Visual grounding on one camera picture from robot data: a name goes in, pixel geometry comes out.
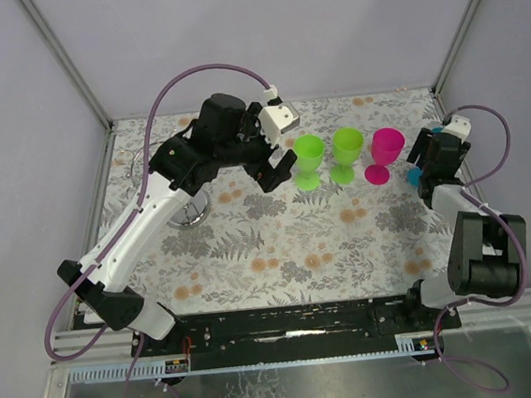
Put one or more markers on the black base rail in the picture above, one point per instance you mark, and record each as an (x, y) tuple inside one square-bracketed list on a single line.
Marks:
[(316, 324)]

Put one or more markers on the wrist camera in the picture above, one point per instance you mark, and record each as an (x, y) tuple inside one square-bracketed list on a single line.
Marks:
[(277, 117), (458, 126)]

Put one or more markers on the floral tablecloth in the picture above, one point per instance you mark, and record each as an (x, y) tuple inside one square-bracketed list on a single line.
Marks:
[(290, 247)]

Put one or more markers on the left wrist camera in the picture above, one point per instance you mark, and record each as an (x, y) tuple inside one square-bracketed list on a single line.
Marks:
[(277, 117)]

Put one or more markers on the aluminium frame post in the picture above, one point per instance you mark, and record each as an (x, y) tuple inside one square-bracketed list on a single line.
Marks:
[(461, 32), (39, 22)]

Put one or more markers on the right aluminium frame post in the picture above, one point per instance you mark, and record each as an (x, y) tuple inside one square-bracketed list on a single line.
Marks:
[(461, 32)]

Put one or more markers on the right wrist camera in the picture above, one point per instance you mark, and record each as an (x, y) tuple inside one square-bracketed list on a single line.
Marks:
[(458, 126)]

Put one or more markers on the pink wine glass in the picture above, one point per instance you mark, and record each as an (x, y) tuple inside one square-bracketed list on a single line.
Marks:
[(386, 146)]

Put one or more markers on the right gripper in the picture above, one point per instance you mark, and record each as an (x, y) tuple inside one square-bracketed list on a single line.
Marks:
[(431, 156)]

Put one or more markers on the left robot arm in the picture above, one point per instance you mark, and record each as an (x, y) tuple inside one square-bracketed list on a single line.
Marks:
[(226, 134)]

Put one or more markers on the left aluminium frame post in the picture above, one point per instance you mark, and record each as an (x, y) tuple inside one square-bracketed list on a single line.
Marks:
[(39, 22)]

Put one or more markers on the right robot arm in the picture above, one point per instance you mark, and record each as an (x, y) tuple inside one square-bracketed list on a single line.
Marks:
[(487, 260)]

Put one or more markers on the chrome wine glass rack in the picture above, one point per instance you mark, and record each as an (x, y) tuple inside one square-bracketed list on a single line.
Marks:
[(190, 215)]

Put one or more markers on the green wine glass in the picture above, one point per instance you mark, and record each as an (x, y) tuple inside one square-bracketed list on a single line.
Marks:
[(309, 150), (346, 149)]

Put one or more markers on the white cable duct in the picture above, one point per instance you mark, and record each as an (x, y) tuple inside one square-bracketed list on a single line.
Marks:
[(258, 356)]

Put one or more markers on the blue wine glass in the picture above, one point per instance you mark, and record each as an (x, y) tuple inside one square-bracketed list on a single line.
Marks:
[(413, 174)]

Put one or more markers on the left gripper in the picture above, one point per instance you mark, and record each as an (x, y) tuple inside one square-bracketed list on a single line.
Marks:
[(258, 160)]

